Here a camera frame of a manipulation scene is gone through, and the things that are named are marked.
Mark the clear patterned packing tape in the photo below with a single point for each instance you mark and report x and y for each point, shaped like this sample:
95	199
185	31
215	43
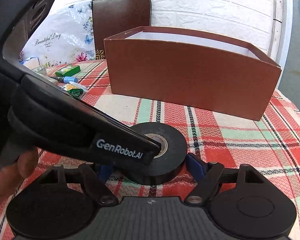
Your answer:
40	70

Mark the floral plastic bag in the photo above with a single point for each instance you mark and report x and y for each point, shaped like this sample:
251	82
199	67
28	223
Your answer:
63	37

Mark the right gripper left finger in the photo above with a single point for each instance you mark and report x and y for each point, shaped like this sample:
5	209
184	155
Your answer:
59	203

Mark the green yellow sponge pack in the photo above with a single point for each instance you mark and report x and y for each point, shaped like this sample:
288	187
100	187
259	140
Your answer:
74	89

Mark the blue capped marker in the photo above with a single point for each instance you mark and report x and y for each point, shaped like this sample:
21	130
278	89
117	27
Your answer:
65	79

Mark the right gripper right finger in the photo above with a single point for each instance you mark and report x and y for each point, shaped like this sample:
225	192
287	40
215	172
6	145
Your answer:
241	202

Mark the person's left hand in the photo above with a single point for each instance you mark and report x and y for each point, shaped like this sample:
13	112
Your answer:
12	176

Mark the blue tissue pack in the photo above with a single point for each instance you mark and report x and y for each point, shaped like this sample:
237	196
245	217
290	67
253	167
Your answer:
31	62

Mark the black electrical tape roll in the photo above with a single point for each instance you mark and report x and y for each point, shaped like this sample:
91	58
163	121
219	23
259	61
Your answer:
168	163

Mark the green box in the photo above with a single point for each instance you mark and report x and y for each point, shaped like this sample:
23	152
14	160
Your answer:
68	70

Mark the brown shoe box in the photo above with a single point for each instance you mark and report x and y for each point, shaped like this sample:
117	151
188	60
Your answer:
192	68

